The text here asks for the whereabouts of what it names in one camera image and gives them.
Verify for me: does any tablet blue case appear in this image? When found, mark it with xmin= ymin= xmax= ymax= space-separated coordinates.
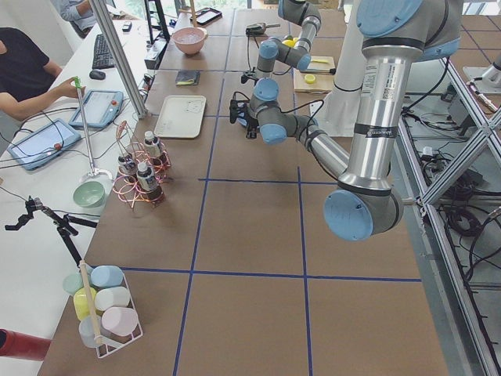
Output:
xmin=7 ymin=118 xmax=81 ymax=171
xmin=83 ymin=90 xmax=124 ymax=129

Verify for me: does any black mini tripod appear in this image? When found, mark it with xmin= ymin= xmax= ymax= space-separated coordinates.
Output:
xmin=5 ymin=197 xmax=97 ymax=266

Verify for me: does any yellow cup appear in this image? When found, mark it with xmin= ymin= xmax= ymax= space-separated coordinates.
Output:
xmin=73 ymin=287 xmax=90 ymax=321

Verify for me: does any metal scoop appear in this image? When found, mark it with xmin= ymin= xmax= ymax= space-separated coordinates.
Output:
xmin=245 ymin=23 xmax=280 ymax=36

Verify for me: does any whole yellow lemon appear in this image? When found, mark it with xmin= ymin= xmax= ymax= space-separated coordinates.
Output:
xmin=282 ymin=39 xmax=296 ymax=48

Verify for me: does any near tablet blue case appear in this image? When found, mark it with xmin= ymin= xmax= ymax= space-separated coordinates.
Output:
xmin=7 ymin=118 xmax=81 ymax=171

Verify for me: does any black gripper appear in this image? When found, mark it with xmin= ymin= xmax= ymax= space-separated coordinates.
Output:
xmin=240 ymin=67 xmax=259 ymax=85
xmin=229 ymin=92 xmax=258 ymax=139

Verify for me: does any pink bowl with ice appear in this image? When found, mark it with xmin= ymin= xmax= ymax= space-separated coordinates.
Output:
xmin=171 ymin=27 xmax=208 ymax=55

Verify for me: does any copper wire bottle rack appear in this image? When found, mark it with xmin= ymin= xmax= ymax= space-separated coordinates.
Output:
xmin=113 ymin=121 xmax=171 ymax=208

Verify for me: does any white cup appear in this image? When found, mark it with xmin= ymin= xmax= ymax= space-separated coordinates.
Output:
xmin=95 ymin=286 xmax=131 ymax=311

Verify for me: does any pink cup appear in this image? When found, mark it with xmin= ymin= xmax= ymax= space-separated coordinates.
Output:
xmin=101 ymin=307 xmax=139 ymax=337

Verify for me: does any black mouse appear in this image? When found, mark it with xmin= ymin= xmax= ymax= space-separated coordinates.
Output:
xmin=88 ymin=70 xmax=106 ymax=81

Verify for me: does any dark drink bottle two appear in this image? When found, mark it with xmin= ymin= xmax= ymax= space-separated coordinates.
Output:
xmin=137 ymin=161 xmax=164 ymax=203

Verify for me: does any wooden cutting board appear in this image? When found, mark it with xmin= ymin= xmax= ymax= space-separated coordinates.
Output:
xmin=293 ymin=56 xmax=336 ymax=93

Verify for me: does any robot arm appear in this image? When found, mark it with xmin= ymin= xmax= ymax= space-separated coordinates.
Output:
xmin=229 ymin=1 xmax=463 ymax=241
xmin=240 ymin=0 xmax=321 ymax=84

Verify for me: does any grey folded cloth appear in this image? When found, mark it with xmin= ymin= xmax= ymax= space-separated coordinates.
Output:
xmin=175 ymin=70 xmax=200 ymax=86

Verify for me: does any dark drink bottle one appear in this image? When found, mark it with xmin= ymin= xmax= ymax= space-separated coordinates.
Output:
xmin=144 ymin=131 xmax=166 ymax=165

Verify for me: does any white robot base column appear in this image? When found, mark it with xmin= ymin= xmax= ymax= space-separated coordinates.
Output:
xmin=315 ymin=1 xmax=366 ymax=137

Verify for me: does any dark drink bottle three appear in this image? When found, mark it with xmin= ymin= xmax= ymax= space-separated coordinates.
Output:
xmin=118 ymin=153 xmax=137 ymax=183

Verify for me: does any red bottle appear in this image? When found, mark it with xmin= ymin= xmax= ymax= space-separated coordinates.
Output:
xmin=1 ymin=329 xmax=52 ymax=361

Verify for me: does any blue plate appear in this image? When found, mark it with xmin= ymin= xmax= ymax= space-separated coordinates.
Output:
xmin=236 ymin=111 xmax=255 ymax=128

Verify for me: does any blue cup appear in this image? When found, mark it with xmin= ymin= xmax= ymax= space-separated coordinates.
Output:
xmin=91 ymin=266 xmax=124 ymax=288

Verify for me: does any black keyboard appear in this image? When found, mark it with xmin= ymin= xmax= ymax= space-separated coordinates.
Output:
xmin=92 ymin=34 xmax=114 ymax=70

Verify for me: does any green bowl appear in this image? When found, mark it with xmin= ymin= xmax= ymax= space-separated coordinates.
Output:
xmin=73 ymin=181 xmax=106 ymax=208

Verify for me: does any seated person black shirt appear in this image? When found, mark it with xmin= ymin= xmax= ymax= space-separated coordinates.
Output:
xmin=1 ymin=27 xmax=77 ymax=121

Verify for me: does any steel cylinder tool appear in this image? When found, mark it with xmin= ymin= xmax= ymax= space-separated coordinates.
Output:
xmin=306 ymin=67 xmax=337 ymax=74

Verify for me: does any far tablet blue case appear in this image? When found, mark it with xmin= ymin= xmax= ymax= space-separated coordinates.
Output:
xmin=83 ymin=90 xmax=124 ymax=129

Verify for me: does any white wire cup rack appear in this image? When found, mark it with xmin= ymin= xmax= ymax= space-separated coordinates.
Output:
xmin=78 ymin=261 xmax=143 ymax=359

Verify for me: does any cream bear tray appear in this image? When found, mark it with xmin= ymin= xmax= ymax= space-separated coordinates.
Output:
xmin=153 ymin=95 xmax=207 ymax=139

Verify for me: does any aluminium frame post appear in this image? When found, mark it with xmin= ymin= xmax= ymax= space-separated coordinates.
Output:
xmin=89 ymin=0 xmax=148 ymax=119

